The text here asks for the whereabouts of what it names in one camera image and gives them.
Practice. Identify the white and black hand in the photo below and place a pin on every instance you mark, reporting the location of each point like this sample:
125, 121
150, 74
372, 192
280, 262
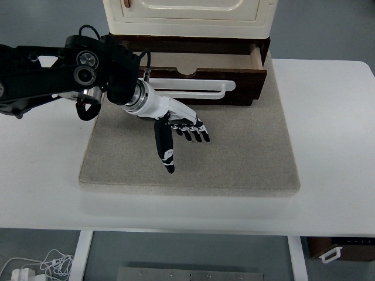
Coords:
164, 106

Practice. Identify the dark wooden drawer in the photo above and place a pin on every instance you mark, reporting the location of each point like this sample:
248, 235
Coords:
249, 85

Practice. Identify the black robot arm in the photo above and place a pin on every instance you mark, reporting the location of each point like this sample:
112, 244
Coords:
44, 76

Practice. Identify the cream cabinet with door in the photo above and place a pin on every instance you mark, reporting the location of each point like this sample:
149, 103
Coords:
190, 26

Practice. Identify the grey fabric mat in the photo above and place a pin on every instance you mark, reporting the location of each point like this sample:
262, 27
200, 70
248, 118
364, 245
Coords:
234, 152

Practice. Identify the copper door knob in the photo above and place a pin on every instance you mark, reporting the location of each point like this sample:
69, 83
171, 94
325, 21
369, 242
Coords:
127, 3

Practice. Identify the grey metal plate with screws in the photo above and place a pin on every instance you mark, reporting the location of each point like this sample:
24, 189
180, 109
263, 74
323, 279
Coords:
190, 275

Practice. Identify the white table leg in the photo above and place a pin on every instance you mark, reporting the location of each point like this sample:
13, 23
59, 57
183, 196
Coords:
81, 257
298, 260

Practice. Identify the white power adapter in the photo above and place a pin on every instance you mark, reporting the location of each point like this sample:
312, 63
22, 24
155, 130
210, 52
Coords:
22, 274

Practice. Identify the black control panel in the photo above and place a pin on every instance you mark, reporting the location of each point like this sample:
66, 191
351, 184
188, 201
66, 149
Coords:
354, 241

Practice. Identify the brown wooden box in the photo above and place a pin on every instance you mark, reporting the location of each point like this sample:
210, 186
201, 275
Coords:
357, 253

